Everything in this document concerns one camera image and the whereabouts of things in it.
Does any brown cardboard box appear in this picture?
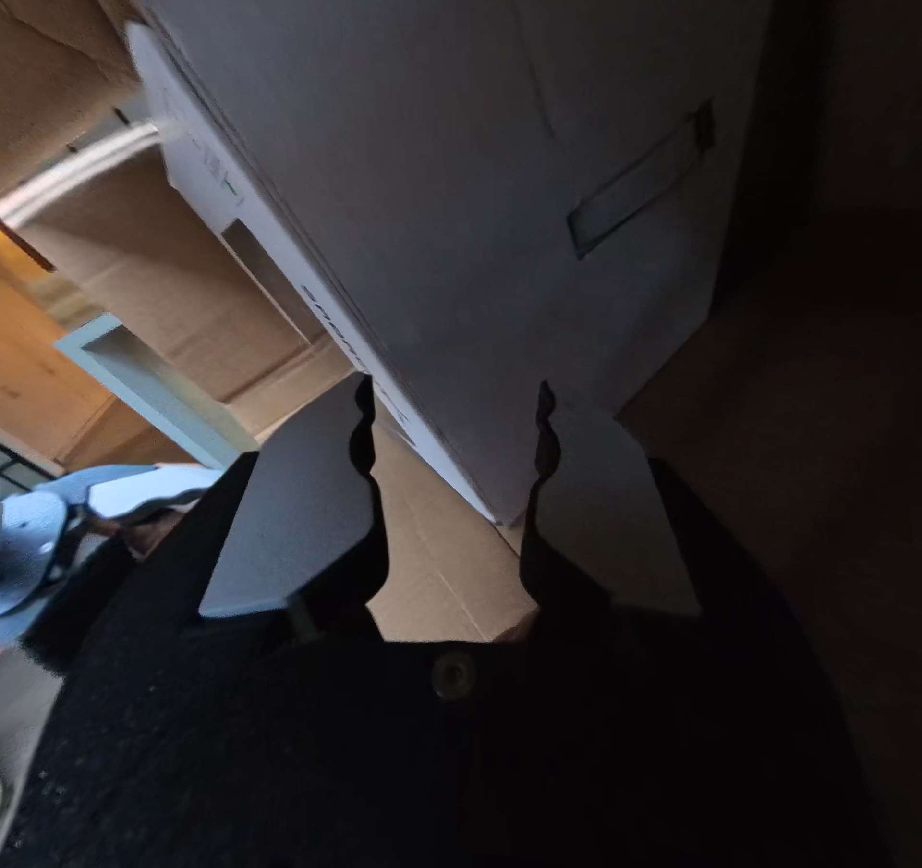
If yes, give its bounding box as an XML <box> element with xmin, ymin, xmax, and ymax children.
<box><xmin>0</xmin><ymin>0</ymin><xmax>922</xmax><ymax>847</ymax></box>

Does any dark paned window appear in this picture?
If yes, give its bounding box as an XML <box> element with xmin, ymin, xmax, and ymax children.
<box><xmin>0</xmin><ymin>445</ymin><xmax>62</xmax><ymax>498</ymax></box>

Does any large white black product box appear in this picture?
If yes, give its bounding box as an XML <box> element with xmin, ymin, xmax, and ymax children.
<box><xmin>126</xmin><ymin>0</ymin><xmax>780</xmax><ymax>528</ymax></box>

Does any wooden cabinet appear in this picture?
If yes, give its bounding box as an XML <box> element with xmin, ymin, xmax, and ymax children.
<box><xmin>0</xmin><ymin>227</ymin><xmax>195</xmax><ymax>467</ymax></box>

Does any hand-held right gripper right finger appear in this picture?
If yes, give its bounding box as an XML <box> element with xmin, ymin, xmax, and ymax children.
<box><xmin>519</xmin><ymin>379</ymin><xmax>704</xmax><ymax>620</ymax></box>

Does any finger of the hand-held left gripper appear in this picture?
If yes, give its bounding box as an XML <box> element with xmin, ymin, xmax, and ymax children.
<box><xmin>31</xmin><ymin>465</ymin><xmax>154</xmax><ymax>506</ymax></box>
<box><xmin>88</xmin><ymin>469</ymin><xmax>226</xmax><ymax>523</ymax></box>

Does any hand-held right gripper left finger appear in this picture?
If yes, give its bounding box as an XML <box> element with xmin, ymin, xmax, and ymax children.
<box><xmin>198</xmin><ymin>372</ymin><xmax>392</xmax><ymax>640</ymax></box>

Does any grey table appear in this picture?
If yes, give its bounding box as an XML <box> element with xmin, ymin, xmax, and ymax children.
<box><xmin>56</xmin><ymin>312</ymin><xmax>262</xmax><ymax>470</ymax></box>

